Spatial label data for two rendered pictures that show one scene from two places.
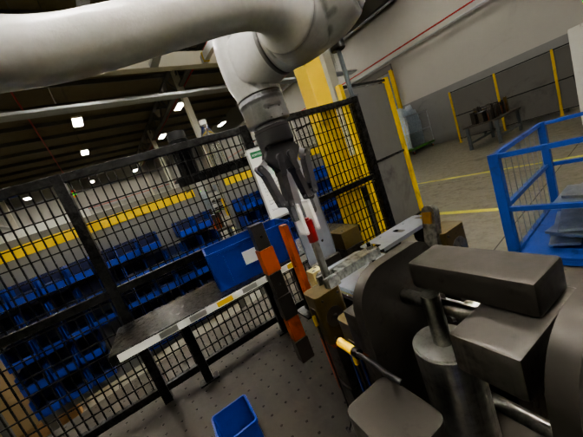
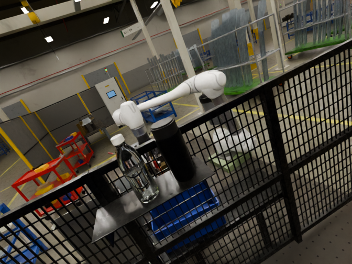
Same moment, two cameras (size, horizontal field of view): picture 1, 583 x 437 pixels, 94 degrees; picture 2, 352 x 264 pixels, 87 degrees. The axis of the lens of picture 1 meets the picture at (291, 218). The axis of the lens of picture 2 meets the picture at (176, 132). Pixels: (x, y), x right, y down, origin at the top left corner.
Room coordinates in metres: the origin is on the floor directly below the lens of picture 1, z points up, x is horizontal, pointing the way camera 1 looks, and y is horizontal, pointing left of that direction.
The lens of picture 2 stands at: (1.58, 0.47, 1.75)
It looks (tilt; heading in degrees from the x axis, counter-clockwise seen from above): 21 degrees down; 196
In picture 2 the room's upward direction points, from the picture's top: 24 degrees counter-clockwise
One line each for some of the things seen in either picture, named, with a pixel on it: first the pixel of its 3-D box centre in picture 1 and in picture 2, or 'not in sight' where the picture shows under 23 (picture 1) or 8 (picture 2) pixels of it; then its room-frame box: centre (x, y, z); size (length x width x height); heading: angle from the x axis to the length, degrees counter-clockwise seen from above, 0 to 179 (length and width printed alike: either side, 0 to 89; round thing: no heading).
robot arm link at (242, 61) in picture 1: (248, 54); (130, 113); (0.57, -0.03, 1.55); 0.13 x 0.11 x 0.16; 50
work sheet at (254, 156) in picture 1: (279, 179); (109, 237); (1.18, -0.01, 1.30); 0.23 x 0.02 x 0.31; 115
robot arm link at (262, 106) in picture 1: (265, 113); (139, 130); (0.58, -0.02, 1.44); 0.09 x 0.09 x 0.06
